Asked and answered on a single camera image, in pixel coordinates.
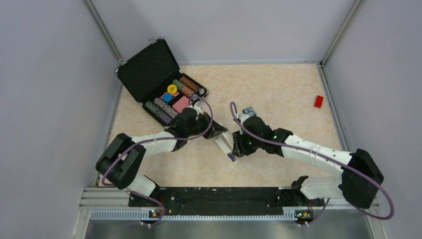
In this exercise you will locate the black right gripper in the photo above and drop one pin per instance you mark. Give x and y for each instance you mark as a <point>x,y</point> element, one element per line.
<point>240,149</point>

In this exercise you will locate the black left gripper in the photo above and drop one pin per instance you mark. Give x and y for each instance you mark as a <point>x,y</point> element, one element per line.
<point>215,129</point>

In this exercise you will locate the white remote control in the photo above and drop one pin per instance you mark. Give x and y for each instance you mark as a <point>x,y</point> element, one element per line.
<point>225,143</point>

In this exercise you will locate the blue purple battery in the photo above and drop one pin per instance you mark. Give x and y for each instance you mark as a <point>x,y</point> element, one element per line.
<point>232,158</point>

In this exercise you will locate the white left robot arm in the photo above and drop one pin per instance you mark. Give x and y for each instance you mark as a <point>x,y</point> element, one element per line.
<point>120,162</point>

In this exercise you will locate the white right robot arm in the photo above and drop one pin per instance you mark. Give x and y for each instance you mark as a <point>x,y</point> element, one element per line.
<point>346,169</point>

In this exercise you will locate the pink card deck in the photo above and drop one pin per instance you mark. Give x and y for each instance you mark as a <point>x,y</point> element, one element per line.
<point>181,104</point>

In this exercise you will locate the blue poker chip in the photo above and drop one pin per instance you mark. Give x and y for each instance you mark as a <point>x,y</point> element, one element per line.
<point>167,97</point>

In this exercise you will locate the yellow poker chip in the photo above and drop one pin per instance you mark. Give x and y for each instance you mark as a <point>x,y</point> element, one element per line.
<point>172,89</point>

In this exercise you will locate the black poker chip case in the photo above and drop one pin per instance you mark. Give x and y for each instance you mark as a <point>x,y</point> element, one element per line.
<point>147,75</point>

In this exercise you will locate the red block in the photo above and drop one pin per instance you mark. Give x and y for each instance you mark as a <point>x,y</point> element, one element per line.
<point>318,101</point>

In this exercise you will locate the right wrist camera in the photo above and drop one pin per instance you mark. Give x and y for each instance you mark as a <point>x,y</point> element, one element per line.
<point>243,117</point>

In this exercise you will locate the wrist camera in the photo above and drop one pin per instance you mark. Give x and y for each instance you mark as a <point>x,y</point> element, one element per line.
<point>197,106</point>
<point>243,117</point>

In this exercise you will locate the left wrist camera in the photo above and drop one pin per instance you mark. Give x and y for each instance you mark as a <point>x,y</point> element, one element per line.
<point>197,106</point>

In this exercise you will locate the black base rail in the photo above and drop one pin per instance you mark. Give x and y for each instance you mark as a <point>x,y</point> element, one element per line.
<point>229,203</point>

